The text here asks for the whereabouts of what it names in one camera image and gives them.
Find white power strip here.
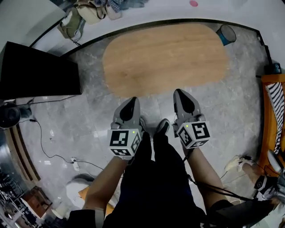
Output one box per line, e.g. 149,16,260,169
70,156,80,172

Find plaid cloth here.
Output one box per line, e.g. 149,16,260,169
95,0,150,20

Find person's black shirt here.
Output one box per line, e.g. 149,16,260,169
66,199,276,228

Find black floor cable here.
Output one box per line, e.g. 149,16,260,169
18,118,74,165

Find black monitor screen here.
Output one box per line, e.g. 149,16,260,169
0,41,82,100

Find green bag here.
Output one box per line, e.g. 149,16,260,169
57,8,87,39

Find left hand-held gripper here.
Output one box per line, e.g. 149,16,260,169
107,96,145,160

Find black round fan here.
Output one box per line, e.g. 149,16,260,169
0,103,22,129

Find person's legs in black trousers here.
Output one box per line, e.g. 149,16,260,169
103,131,207,228

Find orange armchair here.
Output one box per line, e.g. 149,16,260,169
259,74,285,171

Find person's left forearm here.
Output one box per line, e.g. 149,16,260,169
83,155,134,212

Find blue waste bin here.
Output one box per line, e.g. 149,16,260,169
215,24,237,47

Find beige bag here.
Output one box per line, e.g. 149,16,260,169
74,0,108,25

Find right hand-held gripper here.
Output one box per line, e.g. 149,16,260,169
172,89,212,150

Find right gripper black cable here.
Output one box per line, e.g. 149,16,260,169
182,153,255,202

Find person's left shoe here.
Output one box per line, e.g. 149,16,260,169
139,116,147,133

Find oval wooden table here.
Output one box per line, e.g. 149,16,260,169
102,23,230,99

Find white round stool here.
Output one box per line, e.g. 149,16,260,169
65,174,94,210

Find striped cushion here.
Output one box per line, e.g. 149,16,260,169
265,81,285,155

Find person's right shoe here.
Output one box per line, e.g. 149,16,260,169
155,118,171,135

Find person's right forearm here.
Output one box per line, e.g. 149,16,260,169
184,147,228,209

